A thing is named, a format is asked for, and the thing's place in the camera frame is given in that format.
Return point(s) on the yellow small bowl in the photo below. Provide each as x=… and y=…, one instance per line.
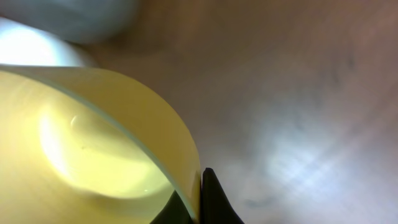
x=87, y=145

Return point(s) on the white small bowl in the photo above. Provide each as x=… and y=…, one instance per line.
x=27, y=46

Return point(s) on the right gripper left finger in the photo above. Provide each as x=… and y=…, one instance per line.
x=174, y=212

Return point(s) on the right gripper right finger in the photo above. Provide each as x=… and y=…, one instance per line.
x=215, y=206

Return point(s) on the grey small bowl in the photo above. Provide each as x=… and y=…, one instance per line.
x=78, y=21

